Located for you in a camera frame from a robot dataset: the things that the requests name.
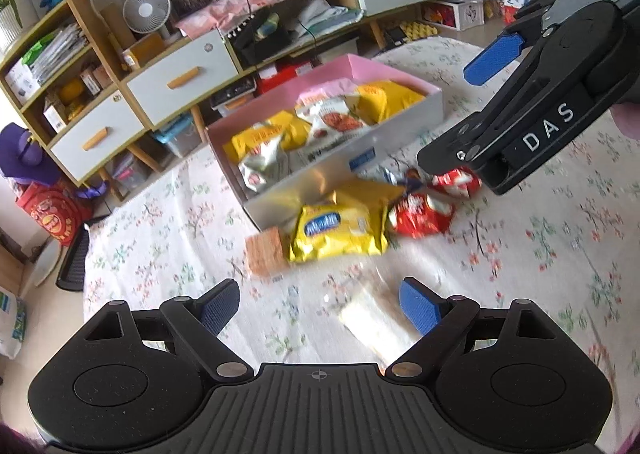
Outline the yellow snack packet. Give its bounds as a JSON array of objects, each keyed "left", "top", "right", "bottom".
[
  {"left": 222, "top": 120, "right": 312, "bottom": 166},
  {"left": 332, "top": 179, "right": 407, "bottom": 215},
  {"left": 356, "top": 81, "right": 427, "bottom": 126}
]

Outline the brown wafer cracker packet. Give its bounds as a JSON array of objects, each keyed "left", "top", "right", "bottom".
[{"left": 245, "top": 228, "right": 287, "bottom": 281}]

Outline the black ribbed tray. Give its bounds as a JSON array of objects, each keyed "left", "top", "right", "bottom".
[{"left": 56, "top": 221, "right": 93, "bottom": 291}]

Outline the purple plush toy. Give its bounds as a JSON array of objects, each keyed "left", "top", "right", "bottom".
[{"left": 0, "top": 123, "right": 63, "bottom": 185}]

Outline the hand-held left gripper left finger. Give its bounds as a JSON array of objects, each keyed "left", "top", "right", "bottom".
[{"left": 85, "top": 279, "right": 253, "bottom": 381}]

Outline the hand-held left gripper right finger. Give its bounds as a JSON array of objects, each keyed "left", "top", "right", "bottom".
[{"left": 386, "top": 277, "right": 553, "bottom": 381}]

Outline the small blue white snack packet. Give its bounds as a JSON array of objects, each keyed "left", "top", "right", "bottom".
[{"left": 377, "top": 165, "right": 426, "bottom": 187}]

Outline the red cardboard box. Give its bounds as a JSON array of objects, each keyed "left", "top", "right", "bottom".
[{"left": 257, "top": 62, "right": 321, "bottom": 90}]

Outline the white packet with red print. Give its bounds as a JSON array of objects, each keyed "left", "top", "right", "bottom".
[{"left": 307, "top": 107, "right": 377, "bottom": 145}]

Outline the white printed storage box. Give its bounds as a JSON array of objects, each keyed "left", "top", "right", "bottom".
[{"left": 452, "top": 0, "right": 486, "bottom": 30}]

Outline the clear packet with white cake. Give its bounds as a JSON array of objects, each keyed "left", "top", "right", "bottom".
[{"left": 330, "top": 279, "right": 426, "bottom": 367}]

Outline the pink clear rice cracker packet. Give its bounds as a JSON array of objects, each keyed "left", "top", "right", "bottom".
[{"left": 300, "top": 77, "right": 357, "bottom": 100}]

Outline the red paper gift bag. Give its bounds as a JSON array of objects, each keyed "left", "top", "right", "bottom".
[{"left": 15, "top": 181, "right": 93, "bottom": 247}]

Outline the white packet with black print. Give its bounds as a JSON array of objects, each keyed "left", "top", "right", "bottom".
[{"left": 238, "top": 137, "right": 292, "bottom": 194}]

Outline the round white board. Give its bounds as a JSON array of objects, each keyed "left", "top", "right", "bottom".
[{"left": 32, "top": 239, "right": 63, "bottom": 285}]

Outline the pink and white cardboard box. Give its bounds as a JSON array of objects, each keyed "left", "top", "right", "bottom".
[{"left": 205, "top": 53, "right": 445, "bottom": 232}]

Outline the brown cardboard box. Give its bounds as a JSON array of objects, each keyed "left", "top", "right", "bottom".
[{"left": 122, "top": 32, "right": 166, "bottom": 68}]

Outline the wooden cabinet with white drawers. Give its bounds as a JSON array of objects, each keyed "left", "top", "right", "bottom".
[{"left": 0, "top": 0, "right": 246, "bottom": 187}]

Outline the small white box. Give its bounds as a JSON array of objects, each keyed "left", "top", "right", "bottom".
[{"left": 42, "top": 102, "right": 68, "bottom": 130}]

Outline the yellow packet with blue label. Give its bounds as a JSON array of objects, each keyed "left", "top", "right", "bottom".
[{"left": 289, "top": 201, "right": 390, "bottom": 265}]

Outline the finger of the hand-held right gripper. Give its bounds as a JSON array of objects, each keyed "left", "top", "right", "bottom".
[
  {"left": 464, "top": 0, "right": 630, "bottom": 85},
  {"left": 417, "top": 33, "right": 568, "bottom": 195}
]

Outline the black box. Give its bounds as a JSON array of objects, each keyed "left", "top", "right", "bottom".
[{"left": 229, "top": 19, "right": 296, "bottom": 66}]

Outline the yellow egg tray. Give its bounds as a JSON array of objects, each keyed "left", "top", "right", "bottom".
[{"left": 400, "top": 19, "right": 438, "bottom": 42}]

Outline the stack of papers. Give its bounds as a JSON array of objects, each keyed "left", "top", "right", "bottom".
[{"left": 295, "top": 0, "right": 363, "bottom": 35}]

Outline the clear plastic storage box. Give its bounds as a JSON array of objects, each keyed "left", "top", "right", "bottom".
[{"left": 152, "top": 117, "right": 196, "bottom": 157}]

